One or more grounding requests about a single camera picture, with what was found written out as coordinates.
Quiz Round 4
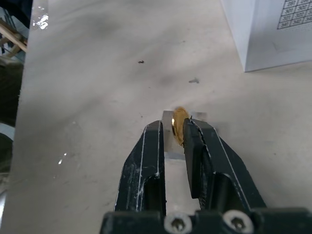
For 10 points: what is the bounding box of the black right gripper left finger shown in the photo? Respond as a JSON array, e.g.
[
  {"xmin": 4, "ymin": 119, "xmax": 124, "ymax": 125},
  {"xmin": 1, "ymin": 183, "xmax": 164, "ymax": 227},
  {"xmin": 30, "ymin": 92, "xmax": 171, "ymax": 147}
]
[{"xmin": 114, "ymin": 119, "xmax": 168, "ymax": 216}]

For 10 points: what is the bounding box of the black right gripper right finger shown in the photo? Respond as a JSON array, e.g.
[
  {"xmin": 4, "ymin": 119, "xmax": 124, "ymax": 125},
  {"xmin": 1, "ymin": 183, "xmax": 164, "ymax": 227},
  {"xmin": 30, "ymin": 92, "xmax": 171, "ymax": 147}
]
[{"xmin": 182, "ymin": 117, "xmax": 268, "ymax": 212}]

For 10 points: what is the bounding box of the gold coin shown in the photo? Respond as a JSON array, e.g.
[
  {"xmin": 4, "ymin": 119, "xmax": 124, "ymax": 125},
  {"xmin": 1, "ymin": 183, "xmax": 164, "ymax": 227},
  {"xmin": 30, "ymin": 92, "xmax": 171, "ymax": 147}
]
[{"xmin": 171, "ymin": 106, "xmax": 190, "ymax": 147}]

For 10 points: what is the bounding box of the white box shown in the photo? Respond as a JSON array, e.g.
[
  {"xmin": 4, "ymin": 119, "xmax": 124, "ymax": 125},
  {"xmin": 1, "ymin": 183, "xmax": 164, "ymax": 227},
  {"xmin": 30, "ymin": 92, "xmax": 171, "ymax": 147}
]
[{"xmin": 220, "ymin": 0, "xmax": 312, "ymax": 73}]

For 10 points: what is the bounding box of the printed number grid sheet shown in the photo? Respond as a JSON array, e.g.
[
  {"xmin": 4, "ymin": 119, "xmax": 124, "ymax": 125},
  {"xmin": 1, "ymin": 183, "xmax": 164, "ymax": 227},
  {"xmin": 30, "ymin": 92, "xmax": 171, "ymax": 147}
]
[{"xmin": 276, "ymin": 0, "xmax": 312, "ymax": 31}]

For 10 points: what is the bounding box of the wooden frame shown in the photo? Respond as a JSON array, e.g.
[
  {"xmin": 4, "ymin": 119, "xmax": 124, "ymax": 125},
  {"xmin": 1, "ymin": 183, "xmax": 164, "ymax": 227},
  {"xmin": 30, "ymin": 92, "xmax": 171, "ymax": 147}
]
[{"xmin": 0, "ymin": 18, "xmax": 28, "ymax": 59}]

